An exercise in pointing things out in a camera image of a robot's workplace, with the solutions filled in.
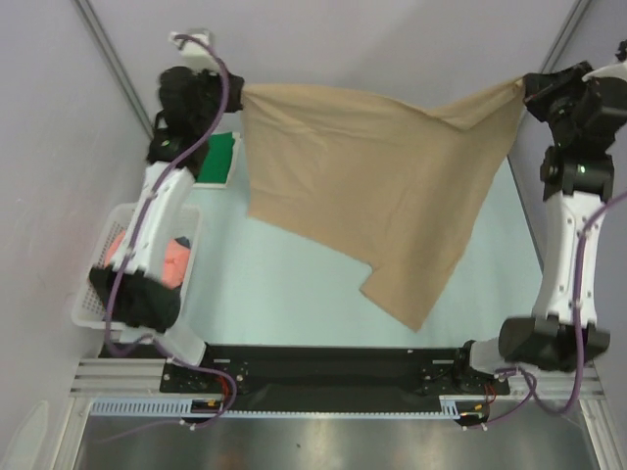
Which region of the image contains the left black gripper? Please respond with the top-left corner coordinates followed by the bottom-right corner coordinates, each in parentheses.
top-left (192, 60), bottom-right (243, 134)

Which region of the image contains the beige t shirt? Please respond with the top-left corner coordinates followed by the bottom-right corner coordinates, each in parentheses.
top-left (241, 78), bottom-right (525, 330)

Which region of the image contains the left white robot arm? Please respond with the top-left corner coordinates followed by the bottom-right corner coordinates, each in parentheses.
top-left (88, 31), bottom-right (244, 392)

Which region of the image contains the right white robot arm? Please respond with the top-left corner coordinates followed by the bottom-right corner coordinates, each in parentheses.
top-left (452, 43), bottom-right (626, 393)

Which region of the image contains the folded white t shirt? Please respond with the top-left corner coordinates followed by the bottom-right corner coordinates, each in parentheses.
top-left (191, 130), bottom-right (243, 190)

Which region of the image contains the blue grey t shirt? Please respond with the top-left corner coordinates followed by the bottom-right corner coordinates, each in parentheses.
top-left (174, 237), bottom-right (191, 249)

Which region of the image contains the pink t shirt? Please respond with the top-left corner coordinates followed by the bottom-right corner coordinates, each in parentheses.
top-left (106, 231), bottom-right (193, 289)

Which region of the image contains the white plastic basket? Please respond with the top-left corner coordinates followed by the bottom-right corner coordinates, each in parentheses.
top-left (71, 204), bottom-right (202, 330)

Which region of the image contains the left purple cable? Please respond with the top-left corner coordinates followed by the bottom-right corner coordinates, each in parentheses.
top-left (97, 33), bottom-right (241, 442)

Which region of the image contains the purple cable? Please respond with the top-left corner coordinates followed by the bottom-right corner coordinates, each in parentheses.
top-left (459, 190), bottom-right (627, 434)
top-left (97, 33), bottom-right (241, 442)

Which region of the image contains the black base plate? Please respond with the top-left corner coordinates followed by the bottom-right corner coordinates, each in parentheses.
top-left (160, 346), bottom-right (510, 414)

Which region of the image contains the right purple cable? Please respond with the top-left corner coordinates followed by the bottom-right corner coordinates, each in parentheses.
top-left (459, 190), bottom-right (627, 434)

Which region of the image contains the aluminium rail frame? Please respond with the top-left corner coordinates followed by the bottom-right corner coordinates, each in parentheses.
top-left (65, 358), bottom-right (626, 469)

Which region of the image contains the white slotted cable duct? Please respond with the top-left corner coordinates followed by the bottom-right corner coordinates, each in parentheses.
top-left (91, 398), bottom-right (487, 420)

